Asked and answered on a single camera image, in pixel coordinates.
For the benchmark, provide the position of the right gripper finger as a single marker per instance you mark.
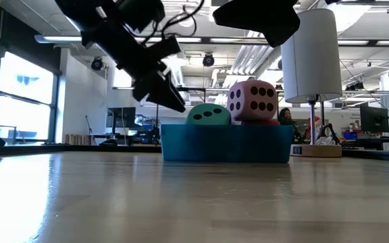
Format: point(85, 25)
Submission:
point(262, 18)

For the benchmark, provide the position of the black ceiling spotlight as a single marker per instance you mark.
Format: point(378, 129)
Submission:
point(97, 63)
point(208, 60)

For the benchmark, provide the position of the large green foam die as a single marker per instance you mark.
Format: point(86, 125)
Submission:
point(208, 115)

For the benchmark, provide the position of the blue plastic bin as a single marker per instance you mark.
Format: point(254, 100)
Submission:
point(226, 143)

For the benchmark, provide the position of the large pink foam die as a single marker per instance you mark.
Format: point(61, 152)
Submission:
point(252, 100)

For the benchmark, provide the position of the large red foam die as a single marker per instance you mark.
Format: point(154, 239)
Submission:
point(260, 122)

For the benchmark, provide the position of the blue background box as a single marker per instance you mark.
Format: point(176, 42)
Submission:
point(350, 135)

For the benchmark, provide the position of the black computer monitor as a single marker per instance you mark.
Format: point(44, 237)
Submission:
point(374, 119)
point(122, 116)

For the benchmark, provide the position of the person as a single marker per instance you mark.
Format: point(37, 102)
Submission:
point(286, 119)

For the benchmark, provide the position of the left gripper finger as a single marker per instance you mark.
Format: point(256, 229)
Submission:
point(144, 88)
point(167, 96)

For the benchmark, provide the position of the large bright window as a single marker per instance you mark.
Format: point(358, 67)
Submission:
point(22, 101)

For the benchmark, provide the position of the white shade table lamp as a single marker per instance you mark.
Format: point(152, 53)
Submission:
point(311, 60)

